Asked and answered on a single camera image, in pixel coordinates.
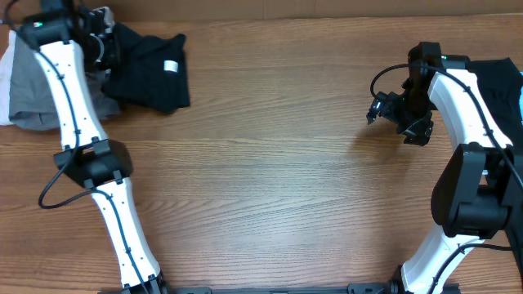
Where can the folded grey trousers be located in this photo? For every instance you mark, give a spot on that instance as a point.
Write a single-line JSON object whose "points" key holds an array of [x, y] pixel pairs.
{"points": [[31, 106]]}

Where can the folded black garment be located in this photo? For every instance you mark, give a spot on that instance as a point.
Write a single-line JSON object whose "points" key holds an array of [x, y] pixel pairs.
{"points": [[500, 85]]}

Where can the black t-shirt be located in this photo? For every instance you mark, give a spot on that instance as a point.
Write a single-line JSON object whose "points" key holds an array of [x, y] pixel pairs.
{"points": [[152, 72]]}

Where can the white folded garment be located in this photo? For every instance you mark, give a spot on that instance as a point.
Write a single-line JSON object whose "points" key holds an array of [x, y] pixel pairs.
{"points": [[6, 73]]}

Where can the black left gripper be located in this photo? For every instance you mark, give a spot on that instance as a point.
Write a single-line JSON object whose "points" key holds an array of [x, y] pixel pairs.
{"points": [[113, 60]]}

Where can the light blue folded garment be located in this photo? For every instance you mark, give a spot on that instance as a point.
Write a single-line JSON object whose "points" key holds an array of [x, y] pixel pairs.
{"points": [[521, 104]]}

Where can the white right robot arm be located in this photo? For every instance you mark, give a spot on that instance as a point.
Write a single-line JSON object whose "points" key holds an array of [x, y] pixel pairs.
{"points": [[479, 193]]}

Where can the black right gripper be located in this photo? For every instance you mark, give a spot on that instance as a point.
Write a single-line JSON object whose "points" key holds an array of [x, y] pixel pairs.
{"points": [[421, 130]]}

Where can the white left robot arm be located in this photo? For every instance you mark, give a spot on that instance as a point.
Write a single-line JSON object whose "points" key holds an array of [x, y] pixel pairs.
{"points": [[69, 41]]}

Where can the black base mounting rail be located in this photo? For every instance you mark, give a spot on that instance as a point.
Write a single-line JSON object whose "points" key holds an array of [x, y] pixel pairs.
{"points": [[286, 290]]}

